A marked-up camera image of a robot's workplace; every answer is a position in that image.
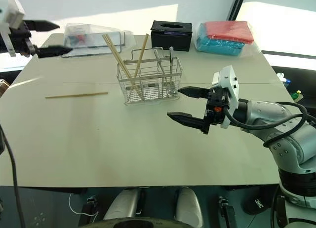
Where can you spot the metal spoon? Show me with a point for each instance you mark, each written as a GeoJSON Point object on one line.
{"type": "Point", "coordinates": [158, 59]}
{"type": "Point", "coordinates": [171, 57]}

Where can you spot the black object with white logo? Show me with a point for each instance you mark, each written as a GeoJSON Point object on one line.
{"type": "Point", "coordinates": [258, 202]}

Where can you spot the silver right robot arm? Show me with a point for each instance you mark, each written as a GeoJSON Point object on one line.
{"type": "Point", "coordinates": [284, 139]}

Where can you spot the bag of red blue cloths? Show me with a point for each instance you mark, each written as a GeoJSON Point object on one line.
{"type": "Point", "coordinates": [224, 38]}

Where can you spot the dark window frame post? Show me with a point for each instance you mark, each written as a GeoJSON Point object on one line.
{"type": "Point", "coordinates": [237, 4]}

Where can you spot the green bottle yellow cap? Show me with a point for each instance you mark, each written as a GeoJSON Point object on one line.
{"type": "Point", "coordinates": [297, 96]}

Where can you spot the black tissue box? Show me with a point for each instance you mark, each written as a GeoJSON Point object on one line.
{"type": "Point", "coordinates": [170, 39]}

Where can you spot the white capped bottle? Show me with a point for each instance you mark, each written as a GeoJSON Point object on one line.
{"type": "Point", "coordinates": [284, 78]}

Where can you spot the black table leg bracket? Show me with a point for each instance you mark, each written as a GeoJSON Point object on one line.
{"type": "Point", "coordinates": [226, 209]}
{"type": "Point", "coordinates": [90, 209]}

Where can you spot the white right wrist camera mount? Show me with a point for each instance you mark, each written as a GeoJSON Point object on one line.
{"type": "Point", "coordinates": [228, 80]}

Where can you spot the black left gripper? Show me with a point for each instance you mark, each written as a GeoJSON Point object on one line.
{"type": "Point", "coordinates": [22, 40]}

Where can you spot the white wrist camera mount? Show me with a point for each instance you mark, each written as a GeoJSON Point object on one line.
{"type": "Point", "coordinates": [228, 80]}
{"type": "Point", "coordinates": [14, 13]}

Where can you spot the wooden chopstick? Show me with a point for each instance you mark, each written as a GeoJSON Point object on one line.
{"type": "Point", "coordinates": [76, 95]}
{"type": "Point", "coordinates": [116, 51]}
{"type": "Point", "coordinates": [114, 54]}
{"type": "Point", "coordinates": [142, 50]}

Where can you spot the clear plastic bag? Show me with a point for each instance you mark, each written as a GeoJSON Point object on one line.
{"type": "Point", "coordinates": [93, 35]}

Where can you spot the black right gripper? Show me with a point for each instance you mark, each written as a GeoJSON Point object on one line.
{"type": "Point", "coordinates": [216, 99]}

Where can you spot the silver rounded robot foot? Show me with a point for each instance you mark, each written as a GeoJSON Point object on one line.
{"type": "Point", "coordinates": [124, 203]}
{"type": "Point", "coordinates": [188, 205]}

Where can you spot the brown box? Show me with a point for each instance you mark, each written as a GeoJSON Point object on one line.
{"type": "Point", "coordinates": [3, 87]}

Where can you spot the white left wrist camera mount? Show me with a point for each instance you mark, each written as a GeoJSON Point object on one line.
{"type": "Point", "coordinates": [14, 13]}

